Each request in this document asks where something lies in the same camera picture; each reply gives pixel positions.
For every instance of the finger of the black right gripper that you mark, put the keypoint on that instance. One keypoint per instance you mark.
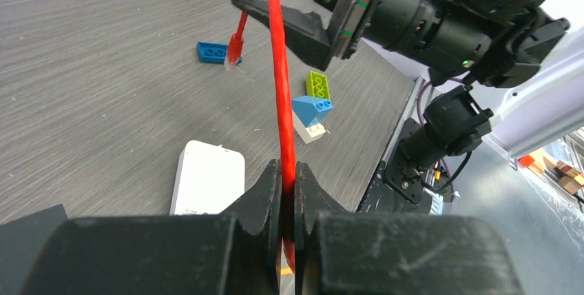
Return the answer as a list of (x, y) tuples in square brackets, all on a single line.
[(305, 34)]

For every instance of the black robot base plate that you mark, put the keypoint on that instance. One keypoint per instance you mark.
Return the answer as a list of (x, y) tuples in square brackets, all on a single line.
[(393, 187)]

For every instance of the light blue white brick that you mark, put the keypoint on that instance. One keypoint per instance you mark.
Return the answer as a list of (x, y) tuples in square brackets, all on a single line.
[(308, 114)]

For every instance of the blue flat toy brick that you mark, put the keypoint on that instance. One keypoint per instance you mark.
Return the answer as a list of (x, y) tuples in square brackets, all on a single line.
[(214, 53)]

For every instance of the cardboard boxes outside cell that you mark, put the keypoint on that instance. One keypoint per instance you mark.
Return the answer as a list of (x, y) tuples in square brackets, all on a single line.
[(563, 174)]

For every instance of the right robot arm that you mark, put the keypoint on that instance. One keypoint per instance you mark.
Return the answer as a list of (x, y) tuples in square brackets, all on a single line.
[(497, 43)]

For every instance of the white square switch box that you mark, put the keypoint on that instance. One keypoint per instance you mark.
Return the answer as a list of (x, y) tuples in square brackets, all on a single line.
[(209, 178)]

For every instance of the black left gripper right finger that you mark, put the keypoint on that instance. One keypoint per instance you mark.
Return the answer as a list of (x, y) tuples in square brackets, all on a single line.
[(320, 234)]

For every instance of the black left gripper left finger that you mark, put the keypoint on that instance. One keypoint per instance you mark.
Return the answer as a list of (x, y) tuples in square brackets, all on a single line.
[(253, 261)]

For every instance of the black network switch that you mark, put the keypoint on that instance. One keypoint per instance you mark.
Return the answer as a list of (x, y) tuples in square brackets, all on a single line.
[(21, 242)]

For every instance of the lime green flat brick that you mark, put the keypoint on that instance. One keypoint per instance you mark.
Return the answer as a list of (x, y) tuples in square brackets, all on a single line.
[(317, 85)]

